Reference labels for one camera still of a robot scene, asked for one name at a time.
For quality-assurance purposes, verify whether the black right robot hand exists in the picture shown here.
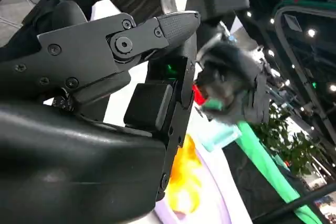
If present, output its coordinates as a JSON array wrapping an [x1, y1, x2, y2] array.
[[0, 0, 202, 224]]

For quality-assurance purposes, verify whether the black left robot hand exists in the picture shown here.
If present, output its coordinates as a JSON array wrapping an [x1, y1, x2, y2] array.
[[196, 40, 271, 125]]

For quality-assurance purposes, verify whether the pale green mug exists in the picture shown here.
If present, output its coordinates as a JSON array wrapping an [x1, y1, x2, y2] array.
[[202, 120, 242, 153]]

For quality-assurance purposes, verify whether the green cloth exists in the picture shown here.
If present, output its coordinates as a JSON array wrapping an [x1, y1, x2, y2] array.
[[202, 97, 323, 224]]

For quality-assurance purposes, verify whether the orange and white bread roll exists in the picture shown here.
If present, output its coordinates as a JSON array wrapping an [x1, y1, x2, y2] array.
[[166, 134, 204, 214]]

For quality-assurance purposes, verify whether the green leafy plant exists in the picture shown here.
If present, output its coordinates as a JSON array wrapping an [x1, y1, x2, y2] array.
[[251, 105, 326, 177]]

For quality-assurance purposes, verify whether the lilac plate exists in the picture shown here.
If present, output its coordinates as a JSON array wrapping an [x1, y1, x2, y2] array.
[[153, 129, 233, 224]]

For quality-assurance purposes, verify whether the red triangular sign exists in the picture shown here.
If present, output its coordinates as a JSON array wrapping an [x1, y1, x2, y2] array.
[[192, 83, 207, 105]]

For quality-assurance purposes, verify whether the black pole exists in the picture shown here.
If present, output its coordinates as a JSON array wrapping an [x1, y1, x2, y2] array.
[[251, 182, 336, 221]]

